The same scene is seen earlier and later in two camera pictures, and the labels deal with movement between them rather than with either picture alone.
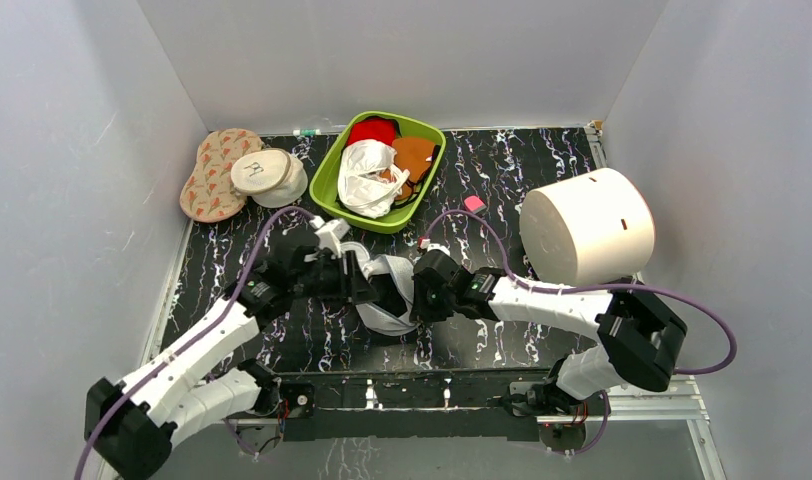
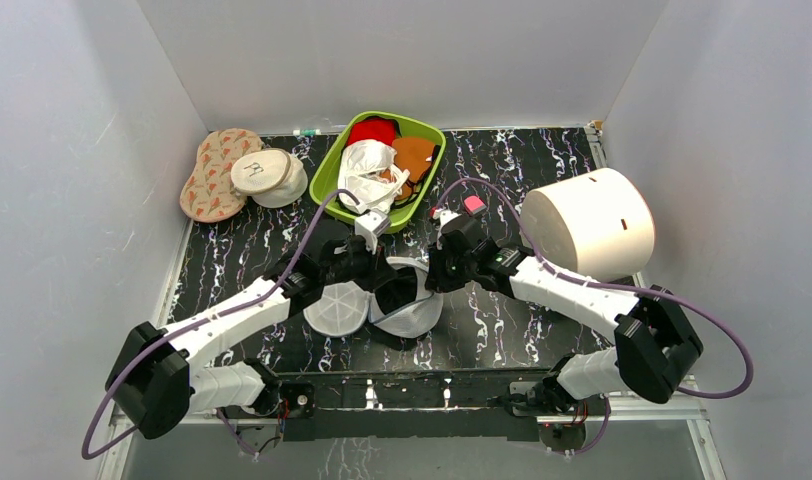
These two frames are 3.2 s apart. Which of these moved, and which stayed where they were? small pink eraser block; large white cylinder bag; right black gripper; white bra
Moved: right black gripper
Stayed: white bra; large white cylinder bag; small pink eraser block
